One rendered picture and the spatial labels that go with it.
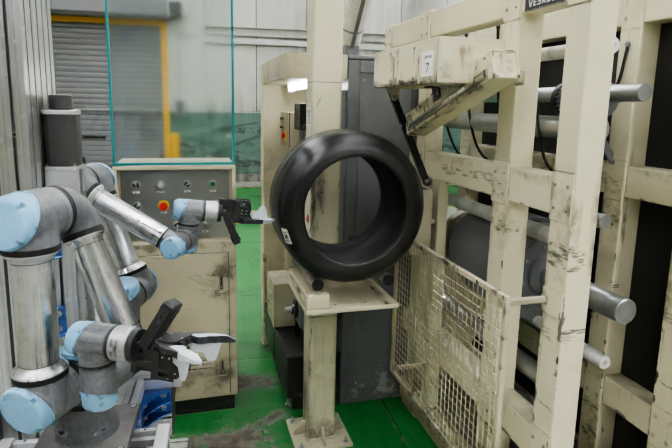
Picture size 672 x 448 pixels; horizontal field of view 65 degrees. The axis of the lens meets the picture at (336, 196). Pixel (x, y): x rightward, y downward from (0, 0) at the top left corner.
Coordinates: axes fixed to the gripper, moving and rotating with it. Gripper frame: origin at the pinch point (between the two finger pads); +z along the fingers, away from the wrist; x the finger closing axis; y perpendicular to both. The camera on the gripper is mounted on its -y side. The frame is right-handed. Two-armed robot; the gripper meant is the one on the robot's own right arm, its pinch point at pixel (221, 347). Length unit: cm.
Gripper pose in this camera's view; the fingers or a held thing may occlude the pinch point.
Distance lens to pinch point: 115.6
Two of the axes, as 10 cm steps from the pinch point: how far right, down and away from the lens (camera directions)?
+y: -0.5, 10.0, 0.3
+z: 9.7, 0.6, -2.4
